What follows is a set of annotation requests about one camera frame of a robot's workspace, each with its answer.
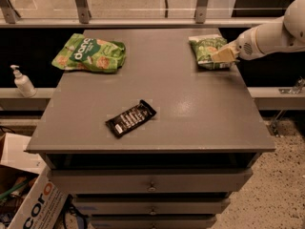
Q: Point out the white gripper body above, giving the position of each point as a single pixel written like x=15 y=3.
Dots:
x=245 y=47

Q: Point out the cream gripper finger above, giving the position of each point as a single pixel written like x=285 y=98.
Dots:
x=225 y=55

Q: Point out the green jalapeno chip bag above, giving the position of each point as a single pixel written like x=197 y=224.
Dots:
x=204 y=46

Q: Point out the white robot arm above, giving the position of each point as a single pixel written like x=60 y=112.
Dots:
x=284 y=34

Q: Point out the black rxbar chocolate bar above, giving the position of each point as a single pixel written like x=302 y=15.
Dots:
x=131 y=119

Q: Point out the green dang snack bag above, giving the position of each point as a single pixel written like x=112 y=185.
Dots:
x=82 y=53

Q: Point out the grey drawer cabinet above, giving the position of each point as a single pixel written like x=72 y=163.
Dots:
x=160 y=144

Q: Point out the top drawer knob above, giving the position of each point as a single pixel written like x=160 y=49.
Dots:
x=152 y=187

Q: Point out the drawer knob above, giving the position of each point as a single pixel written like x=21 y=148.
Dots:
x=153 y=212
x=152 y=187

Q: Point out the white pump sanitizer bottle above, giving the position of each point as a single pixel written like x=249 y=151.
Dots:
x=22 y=82

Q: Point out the white cardboard box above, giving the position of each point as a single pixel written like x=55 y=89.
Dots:
x=29 y=200

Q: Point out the metal floor bracket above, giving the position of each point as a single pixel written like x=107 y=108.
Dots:
x=296 y=89

